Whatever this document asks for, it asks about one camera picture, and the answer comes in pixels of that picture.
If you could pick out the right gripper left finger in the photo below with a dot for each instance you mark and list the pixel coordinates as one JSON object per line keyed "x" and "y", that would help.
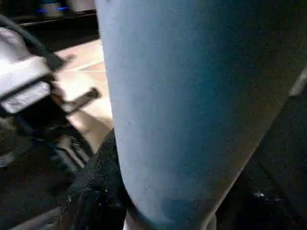
{"x": 96, "y": 191}

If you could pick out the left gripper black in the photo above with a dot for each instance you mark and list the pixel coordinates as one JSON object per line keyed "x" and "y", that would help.
{"x": 36, "y": 124}

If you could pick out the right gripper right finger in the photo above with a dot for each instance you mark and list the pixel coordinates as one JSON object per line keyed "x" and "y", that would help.
{"x": 263, "y": 203}

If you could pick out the white plastic table leg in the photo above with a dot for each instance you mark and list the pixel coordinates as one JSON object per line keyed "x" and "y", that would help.
{"x": 180, "y": 95}

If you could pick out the black work surface mat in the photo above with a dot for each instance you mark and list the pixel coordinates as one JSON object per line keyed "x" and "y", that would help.
{"x": 287, "y": 143}

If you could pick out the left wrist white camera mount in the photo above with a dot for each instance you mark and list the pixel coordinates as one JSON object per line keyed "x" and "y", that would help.
{"x": 19, "y": 69}

